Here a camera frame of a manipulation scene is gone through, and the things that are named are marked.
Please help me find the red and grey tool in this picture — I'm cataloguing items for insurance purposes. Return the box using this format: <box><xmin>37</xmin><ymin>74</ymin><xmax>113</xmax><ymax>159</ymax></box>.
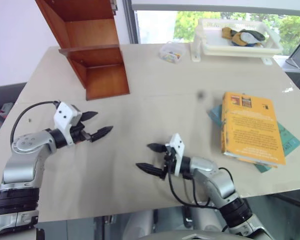
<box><xmin>0</xmin><ymin>101</ymin><xmax>15</xmax><ymax>137</ymax></box>

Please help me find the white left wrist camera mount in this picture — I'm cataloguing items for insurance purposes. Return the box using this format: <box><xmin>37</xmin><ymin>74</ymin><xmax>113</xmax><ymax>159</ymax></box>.
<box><xmin>53</xmin><ymin>101</ymin><xmax>84</xmax><ymax>146</ymax></box>

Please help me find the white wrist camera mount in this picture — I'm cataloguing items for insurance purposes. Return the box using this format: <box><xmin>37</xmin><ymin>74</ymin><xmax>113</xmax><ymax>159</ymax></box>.
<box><xmin>169</xmin><ymin>133</ymin><xmax>186</xmax><ymax>177</ymax></box>
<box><xmin>53</xmin><ymin>101</ymin><xmax>84</xmax><ymax>146</ymax></box>

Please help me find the small clear plastic box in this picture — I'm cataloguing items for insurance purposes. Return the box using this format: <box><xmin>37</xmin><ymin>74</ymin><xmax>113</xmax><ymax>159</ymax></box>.
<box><xmin>157</xmin><ymin>40</ymin><xmax>187</xmax><ymax>65</ymax></box>

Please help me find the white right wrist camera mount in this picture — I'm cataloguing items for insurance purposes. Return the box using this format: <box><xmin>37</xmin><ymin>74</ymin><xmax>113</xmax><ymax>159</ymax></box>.
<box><xmin>169</xmin><ymin>133</ymin><xmax>186</xmax><ymax>177</ymax></box>

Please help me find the yellow book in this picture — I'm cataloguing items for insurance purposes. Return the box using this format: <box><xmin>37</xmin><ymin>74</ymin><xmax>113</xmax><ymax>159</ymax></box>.
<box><xmin>220</xmin><ymin>91</ymin><xmax>287</xmax><ymax>169</ymax></box>

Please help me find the grey window frame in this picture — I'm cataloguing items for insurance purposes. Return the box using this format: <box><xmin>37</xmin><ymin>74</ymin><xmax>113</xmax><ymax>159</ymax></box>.
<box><xmin>121</xmin><ymin>0</ymin><xmax>141</xmax><ymax>45</ymax></box>

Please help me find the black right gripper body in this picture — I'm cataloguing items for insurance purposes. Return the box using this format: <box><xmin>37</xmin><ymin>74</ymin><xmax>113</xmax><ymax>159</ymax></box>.
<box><xmin>161</xmin><ymin>143</ymin><xmax>177</xmax><ymax>181</ymax></box>

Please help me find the white basket stand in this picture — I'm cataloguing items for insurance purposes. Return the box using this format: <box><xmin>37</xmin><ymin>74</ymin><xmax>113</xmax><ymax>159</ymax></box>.
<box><xmin>190</xmin><ymin>34</ymin><xmax>274</xmax><ymax>66</ymax></box>

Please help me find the silver robot torso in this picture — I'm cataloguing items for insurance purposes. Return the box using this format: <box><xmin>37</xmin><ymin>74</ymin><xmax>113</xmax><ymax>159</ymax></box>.
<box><xmin>121</xmin><ymin>206</ymin><xmax>241</xmax><ymax>240</ymax></box>

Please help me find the white plastic basket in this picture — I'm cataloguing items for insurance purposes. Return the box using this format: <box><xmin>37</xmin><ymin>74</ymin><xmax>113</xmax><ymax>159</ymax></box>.
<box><xmin>193</xmin><ymin>17</ymin><xmax>284</xmax><ymax>57</ymax></box>

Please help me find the teal book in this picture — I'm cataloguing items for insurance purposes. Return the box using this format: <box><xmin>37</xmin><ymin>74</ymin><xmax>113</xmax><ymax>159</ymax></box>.
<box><xmin>206</xmin><ymin>103</ymin><xmax>300</xmax><ymax>174</ymax></box>

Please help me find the black side bench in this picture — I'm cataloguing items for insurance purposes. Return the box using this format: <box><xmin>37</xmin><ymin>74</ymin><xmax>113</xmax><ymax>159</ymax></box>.
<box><xmin>0</xmin><ymin>81</ymin><xmax>29</xmax><ymax>149</ymax></box>

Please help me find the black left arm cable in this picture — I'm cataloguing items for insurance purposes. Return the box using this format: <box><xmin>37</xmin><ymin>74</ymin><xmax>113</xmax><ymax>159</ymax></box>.
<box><xmin>10</xmin><ymin>100</ymin><xmax>60</xmax><ymax>151</ymax></box>

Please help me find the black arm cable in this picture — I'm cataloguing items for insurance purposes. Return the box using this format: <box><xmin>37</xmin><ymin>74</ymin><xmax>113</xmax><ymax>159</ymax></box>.
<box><xmin>167</xmin><ymin>166</ymin><xmax>235</xmax><ymax>209</ymax></box>
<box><xmin>10</xmin><ymin>100</ymin><xmax>60</xmax><ymax>151</ymax></box>

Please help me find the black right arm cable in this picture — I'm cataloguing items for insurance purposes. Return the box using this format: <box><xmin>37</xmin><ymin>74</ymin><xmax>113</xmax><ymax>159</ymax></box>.
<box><xmin>167</xmin><ymin>166</ymin><xmax>235</xmax><ymax>209</ymax></box>

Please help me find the tan work glove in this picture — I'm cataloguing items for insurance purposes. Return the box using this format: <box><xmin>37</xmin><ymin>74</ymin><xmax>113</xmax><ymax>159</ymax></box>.
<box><xmin>220</xmin><ymin>26</ymin><xmax>244</xmax><ymax>48</ymax></box>

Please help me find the wooden shelf unit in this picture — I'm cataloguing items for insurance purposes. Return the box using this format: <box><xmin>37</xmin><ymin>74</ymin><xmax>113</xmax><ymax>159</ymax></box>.
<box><xmin>34</xmin><ymin>0</ymin><xmax>131</xmax><ymax>102</ymax></box>

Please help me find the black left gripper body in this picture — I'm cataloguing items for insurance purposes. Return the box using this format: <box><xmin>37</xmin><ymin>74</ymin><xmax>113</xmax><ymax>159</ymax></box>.
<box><xmin>69</xmin><ymin>123</ymin><xmax>93</xmax><ymax>145</ymax></box>

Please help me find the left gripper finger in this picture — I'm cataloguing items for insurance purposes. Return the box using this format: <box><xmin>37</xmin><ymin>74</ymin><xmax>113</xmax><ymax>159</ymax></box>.
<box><xmin>80</xmin><ymin>111</ymin><xmax>99</xmax><ymax>124</ymax></box>
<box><xmin>89</xmin><ymin>125</ymin><xmax>114</xmax><ymax>143</ymax></box>

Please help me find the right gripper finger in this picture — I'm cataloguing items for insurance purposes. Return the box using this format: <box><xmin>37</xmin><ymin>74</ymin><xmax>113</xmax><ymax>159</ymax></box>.
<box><xmin>146</xmin><ymin>142</ymin><xmax>169</xmax><ymax>154</ymax></box>
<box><xmin>135</xmin><ymin>162</ymin><xmax>164</xmax><ymax>177</ymax></box>

